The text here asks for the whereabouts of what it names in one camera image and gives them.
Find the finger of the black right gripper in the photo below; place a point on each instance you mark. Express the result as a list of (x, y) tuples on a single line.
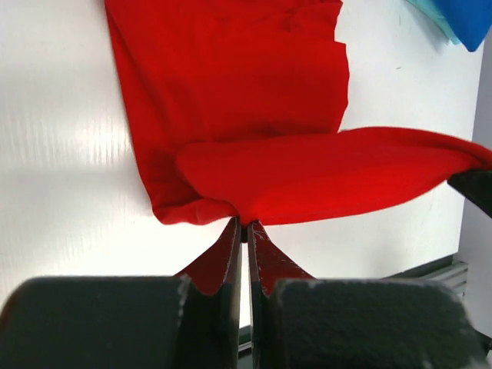
[(475, 186)]

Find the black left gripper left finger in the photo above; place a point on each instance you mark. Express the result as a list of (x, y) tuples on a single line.
[(209, 329)]

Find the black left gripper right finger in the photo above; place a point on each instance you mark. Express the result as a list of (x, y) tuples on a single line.
[(267, 265)]

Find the red t-shirt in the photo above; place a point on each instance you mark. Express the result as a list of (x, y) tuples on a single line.
[(235, 109)]

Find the blue folded t-shirt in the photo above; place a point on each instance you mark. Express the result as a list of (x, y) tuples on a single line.
[(470, 20)]

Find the teal folded t-shirt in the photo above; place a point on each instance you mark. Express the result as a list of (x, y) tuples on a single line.
[(428, 8)]

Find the aluminium front rail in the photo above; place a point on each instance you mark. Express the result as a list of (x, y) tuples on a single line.
[(452, 273)]

